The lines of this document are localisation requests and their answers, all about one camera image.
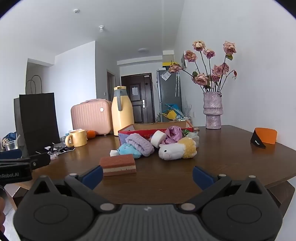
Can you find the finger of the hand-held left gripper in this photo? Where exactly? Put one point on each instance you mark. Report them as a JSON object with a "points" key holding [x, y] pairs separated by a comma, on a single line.
{"points": [[10, 153], [40, 160]]}

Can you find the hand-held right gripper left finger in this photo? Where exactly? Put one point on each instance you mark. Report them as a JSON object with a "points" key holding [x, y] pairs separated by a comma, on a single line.
{"points": [[93, 177]]}

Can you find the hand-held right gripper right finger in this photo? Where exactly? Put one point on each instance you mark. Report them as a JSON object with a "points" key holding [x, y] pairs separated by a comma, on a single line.
{"points": [[202, 177]]}

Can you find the brown layered sponge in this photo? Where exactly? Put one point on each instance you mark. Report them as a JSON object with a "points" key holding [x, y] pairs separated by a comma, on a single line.
{"points": [[118, 162]]}

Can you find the small white wedge sponge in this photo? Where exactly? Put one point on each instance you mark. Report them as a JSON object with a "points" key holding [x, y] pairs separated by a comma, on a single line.
{"points": [[113, 153]]}

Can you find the yellow plush toy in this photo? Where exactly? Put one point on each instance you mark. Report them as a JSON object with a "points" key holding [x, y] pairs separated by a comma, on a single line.
{"points": [[189, 147]]}

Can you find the clear plastic bag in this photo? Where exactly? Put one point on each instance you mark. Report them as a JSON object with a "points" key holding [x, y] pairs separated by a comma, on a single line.
{"points": [[194, 138]]}

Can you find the white sheep plush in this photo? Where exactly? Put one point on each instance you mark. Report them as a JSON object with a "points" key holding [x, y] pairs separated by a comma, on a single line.
{"points": [[170, 151]]}

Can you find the blue plush toy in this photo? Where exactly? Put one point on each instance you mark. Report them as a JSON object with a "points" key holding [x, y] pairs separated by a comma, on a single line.
{"points": [[128, 150]]}

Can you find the green striped ball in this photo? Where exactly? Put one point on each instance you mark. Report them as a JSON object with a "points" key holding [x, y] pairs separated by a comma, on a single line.
{"points": [[185, 132]]}

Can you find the purple satin scrunchie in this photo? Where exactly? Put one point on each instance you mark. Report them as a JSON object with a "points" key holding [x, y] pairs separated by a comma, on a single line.
{"points": [[172, 134]]}

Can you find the purple fluffy headband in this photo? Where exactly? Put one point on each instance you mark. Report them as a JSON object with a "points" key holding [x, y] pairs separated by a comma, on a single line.
{"points": [[141, 143]]}

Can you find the white tape roll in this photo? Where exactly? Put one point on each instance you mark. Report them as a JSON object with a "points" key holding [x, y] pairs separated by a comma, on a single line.
{"points": [[157, 139]]}

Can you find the red cardboard box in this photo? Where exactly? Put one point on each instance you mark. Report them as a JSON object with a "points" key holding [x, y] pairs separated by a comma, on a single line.
{"points": [[138, 133]]}

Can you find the clear plastic cup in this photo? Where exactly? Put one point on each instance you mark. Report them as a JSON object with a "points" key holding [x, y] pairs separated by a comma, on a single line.
{"points": [[11, 144]]}

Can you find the pile of black white packets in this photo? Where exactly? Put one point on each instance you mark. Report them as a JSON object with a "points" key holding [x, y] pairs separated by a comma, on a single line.
{"points": [[57, 149]]}

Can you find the black paper bag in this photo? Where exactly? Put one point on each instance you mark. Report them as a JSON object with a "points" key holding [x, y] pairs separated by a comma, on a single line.
{"points": [[37, 120]]}

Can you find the yellow mug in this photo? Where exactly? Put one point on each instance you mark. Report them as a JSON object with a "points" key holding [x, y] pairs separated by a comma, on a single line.
{"points": [[77, 139]]}

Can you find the orange fruit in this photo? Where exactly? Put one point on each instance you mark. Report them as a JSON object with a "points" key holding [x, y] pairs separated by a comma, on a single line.
{"points": [[91, 134]]}

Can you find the pink suitcase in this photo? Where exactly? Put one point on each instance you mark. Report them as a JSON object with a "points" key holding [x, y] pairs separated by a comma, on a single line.
{"points": [[87, 118]]}

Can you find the yellow thermos jug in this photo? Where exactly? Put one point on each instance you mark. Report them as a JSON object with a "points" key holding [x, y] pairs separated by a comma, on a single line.
{"points": [[122, 120]]}

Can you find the purple ceramic vase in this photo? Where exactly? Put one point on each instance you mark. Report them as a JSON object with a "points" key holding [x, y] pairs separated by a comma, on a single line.
{"points": [[212, 109]]}

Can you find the yellow blue toy pile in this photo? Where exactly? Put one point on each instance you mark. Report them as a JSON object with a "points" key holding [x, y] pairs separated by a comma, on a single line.
{"points": [[171, 113]]}

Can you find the orange black pouch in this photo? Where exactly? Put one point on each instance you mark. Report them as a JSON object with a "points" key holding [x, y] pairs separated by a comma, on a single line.
{"points": [[266, 136]]}

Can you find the dark brown entrance door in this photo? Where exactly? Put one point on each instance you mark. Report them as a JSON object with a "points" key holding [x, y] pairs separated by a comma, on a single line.
{"points": [[137, 102]]}

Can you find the grey refrigerator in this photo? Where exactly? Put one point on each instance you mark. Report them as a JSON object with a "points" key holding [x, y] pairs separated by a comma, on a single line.
{"points": [[167, 92]]}

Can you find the interior door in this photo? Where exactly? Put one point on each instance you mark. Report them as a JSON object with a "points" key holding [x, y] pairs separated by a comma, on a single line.
{"points": [[111, 85]]}

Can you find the bunch of dried pink roses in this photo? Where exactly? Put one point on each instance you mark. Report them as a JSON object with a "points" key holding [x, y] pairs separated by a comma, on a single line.
{"points": [[201, 78]]}

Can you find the yellow white box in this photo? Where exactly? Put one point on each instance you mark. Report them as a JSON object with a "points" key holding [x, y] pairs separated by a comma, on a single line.
{"points": [[168, 58]]}

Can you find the ceiling bulb socket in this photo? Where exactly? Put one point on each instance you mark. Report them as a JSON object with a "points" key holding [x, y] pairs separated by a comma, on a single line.
{"points": [[101, 28]]}

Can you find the wall poster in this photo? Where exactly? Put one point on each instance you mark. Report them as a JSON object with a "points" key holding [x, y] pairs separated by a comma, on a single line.
{"points": [[183, 59]]}

